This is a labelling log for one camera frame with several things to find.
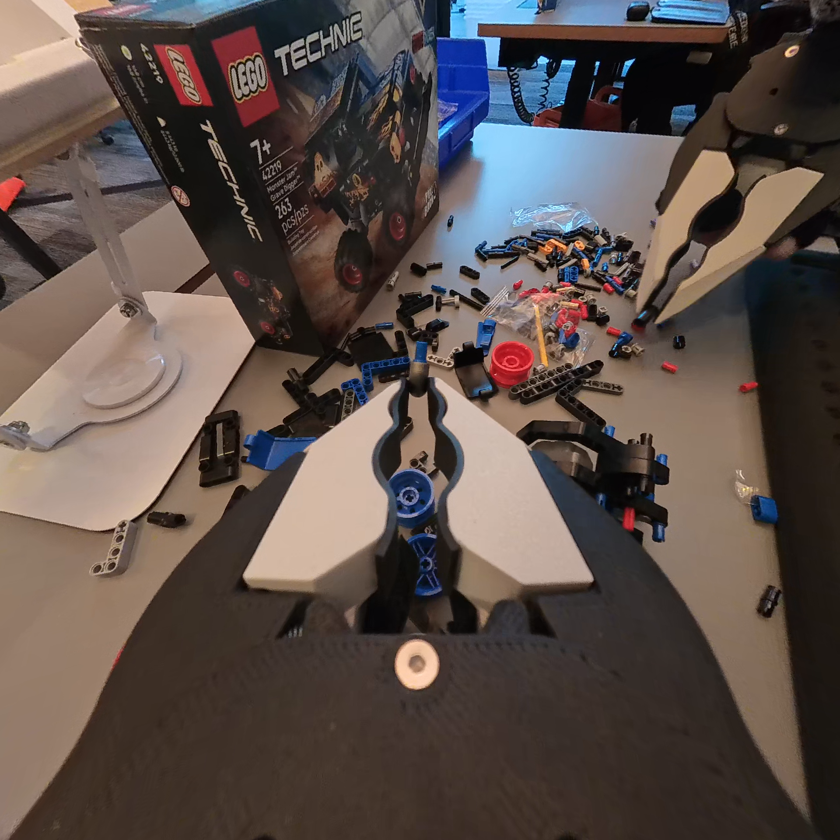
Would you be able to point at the black small connector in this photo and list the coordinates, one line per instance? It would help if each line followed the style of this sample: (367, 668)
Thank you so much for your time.
(423, 459)

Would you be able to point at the yellow long axle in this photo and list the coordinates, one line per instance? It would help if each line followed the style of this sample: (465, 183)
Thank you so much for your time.
(541, 338)

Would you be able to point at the black grey motor assembly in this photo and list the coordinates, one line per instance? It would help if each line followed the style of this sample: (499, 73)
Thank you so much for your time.
(610, 472)

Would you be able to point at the heap of black beams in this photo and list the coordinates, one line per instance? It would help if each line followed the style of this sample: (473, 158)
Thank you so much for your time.
(315, 394)

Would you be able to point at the dark grey thin beam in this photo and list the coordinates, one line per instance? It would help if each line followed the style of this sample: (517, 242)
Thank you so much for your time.
(600, 387)

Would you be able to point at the light grey short beam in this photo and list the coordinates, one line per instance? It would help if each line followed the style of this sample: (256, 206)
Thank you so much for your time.
(115, 548)

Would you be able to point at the blue long pin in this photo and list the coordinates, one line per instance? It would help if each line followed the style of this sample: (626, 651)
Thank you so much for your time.
(420, 351)

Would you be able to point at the instruction booklet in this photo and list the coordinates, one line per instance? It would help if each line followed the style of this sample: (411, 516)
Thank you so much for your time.
(39, 92)

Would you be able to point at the black thin rod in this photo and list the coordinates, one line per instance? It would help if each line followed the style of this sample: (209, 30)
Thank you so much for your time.
(472, 302)

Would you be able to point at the blue wheel rim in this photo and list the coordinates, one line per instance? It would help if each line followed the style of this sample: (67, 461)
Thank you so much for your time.
(410, 495)
(426, 564)

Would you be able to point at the red wheel rim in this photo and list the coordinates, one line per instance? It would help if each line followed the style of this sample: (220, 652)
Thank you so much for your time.
(510, 364)

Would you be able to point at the blue storage bin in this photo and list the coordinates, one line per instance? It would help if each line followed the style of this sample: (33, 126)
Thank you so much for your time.
(459, 98)

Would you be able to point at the scattered red blue pins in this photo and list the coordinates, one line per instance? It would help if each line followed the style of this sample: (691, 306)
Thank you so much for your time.
(623, 341)

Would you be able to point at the blue angle beam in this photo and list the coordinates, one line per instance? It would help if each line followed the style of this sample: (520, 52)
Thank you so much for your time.
(387, 366)
(354, 390)

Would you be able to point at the dark grey holed beam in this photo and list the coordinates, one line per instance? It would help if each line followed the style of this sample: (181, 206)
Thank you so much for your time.
(346, 407)

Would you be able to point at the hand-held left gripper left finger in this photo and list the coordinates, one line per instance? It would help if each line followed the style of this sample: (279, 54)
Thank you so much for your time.
(315, 525)

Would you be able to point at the clear plastic scrap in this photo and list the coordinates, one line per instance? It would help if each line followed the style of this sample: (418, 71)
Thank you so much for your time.
(745, 485)

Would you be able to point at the grey white axle connector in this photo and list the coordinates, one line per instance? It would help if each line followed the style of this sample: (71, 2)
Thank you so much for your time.
(449, 302)

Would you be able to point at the light grey angle connector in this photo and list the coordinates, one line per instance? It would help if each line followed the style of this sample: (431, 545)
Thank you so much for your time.
(439, 359)

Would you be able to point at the silver curved piece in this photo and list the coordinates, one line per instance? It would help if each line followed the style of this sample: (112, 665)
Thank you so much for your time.
(420, 375)

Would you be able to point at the black stubby pin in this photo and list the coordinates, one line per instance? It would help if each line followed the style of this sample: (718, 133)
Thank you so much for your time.
(166, 518)

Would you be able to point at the black straight beam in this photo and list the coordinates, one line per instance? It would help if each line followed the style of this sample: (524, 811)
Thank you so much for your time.
(558, 390)
(544, 380)

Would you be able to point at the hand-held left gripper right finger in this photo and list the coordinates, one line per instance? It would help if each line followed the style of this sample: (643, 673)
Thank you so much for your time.
(525, 525)

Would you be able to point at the person's right hand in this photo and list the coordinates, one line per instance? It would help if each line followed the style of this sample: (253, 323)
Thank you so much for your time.
(784, 248)

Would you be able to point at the clear plastic parts bag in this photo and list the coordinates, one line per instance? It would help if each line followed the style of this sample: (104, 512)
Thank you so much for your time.
(544, 315)
(548, 213)

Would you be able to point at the black sloped panel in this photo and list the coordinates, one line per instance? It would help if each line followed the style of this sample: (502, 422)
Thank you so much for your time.
(476, 374)

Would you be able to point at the black square flat panel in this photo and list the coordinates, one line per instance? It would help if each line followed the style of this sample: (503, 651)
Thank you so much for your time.
(374, 341)

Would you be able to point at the black angled connector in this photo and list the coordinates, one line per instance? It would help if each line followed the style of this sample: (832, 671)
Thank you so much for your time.
(413, 305)
(430, 331)

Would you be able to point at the black rectangular frame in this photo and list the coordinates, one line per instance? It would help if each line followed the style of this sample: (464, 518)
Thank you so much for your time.
(220, 449)

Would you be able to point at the white rounded board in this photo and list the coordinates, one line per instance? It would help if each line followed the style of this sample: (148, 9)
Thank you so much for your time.
(164, 426)

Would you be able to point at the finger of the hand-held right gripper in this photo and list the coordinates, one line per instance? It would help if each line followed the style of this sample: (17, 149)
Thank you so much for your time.
(748, 223)
(689, 210)

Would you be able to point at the blue hinged fender panel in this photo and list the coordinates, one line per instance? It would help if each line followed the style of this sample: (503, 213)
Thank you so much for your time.
(275, 449)

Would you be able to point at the grey desk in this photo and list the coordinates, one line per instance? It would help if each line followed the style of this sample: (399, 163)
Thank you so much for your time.
(689, 426)

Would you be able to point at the blue small connector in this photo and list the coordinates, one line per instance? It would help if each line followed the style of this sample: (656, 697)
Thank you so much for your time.
(764, 508)

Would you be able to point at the pile of small connector pins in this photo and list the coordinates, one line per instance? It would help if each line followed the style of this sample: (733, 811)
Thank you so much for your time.
(564, 253)

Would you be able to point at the blue mudguard piece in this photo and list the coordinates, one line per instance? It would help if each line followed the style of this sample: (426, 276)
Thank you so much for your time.
(484, 331)

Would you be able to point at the toy truck box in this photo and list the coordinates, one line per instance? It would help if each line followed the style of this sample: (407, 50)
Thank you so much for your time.
(262, 197)

